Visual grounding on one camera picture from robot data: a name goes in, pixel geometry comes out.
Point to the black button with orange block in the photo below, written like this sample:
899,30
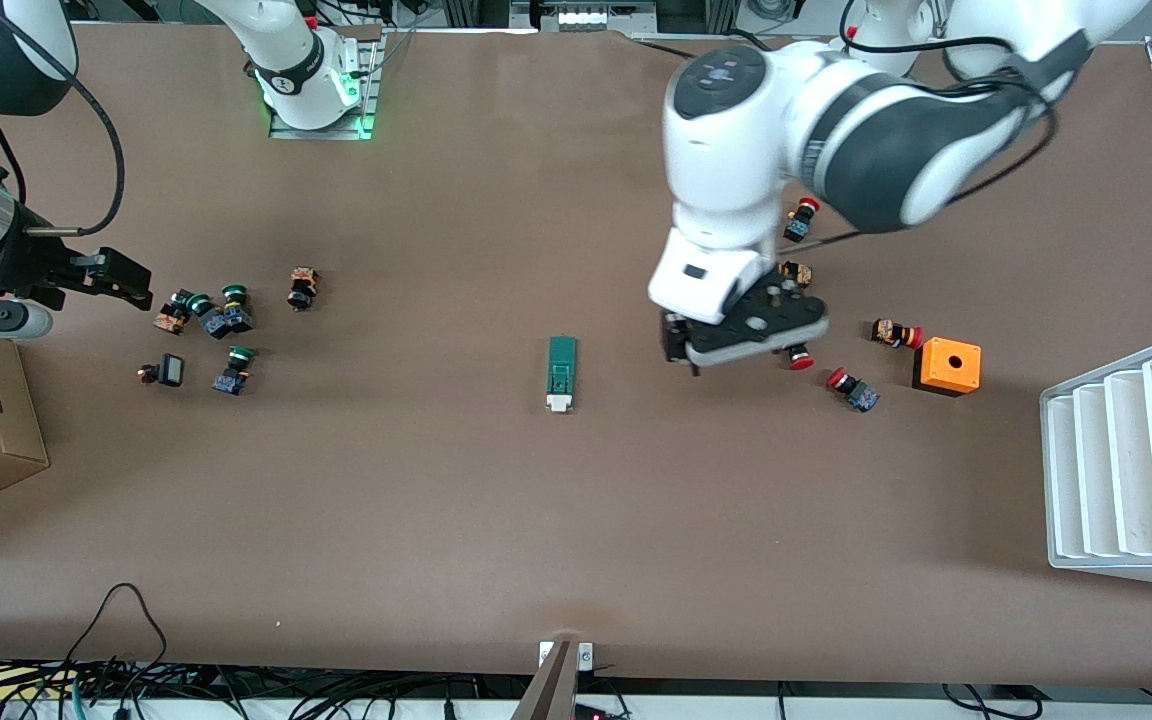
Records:
302,288

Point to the yellow label tag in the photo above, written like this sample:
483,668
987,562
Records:
21,682

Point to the red button with orange block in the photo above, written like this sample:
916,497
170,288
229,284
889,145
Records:
896,333
798,273

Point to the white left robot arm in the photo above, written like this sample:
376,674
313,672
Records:
736,130

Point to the wooden camera mount bracket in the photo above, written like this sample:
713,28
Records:
551,685

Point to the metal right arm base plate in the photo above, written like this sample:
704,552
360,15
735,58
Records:
368,90

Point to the green button with blue block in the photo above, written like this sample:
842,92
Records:
233,372
208,315
236,308

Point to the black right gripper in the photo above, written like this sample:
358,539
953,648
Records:
26,267

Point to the white light fixture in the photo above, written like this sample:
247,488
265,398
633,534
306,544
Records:
586,17

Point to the orange button box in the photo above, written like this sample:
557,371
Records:
948,365

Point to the green button left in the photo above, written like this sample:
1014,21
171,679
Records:
172,315

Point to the green load switch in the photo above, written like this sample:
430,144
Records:
562,370

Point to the red button with blue block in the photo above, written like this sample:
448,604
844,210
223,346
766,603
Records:
802,222
802,358
854,390

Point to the white slotted rack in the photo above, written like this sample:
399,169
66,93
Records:
1126,470

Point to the black square switch red tip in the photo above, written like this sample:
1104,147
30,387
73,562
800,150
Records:
171,371

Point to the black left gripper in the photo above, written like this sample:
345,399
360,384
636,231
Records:
674,344

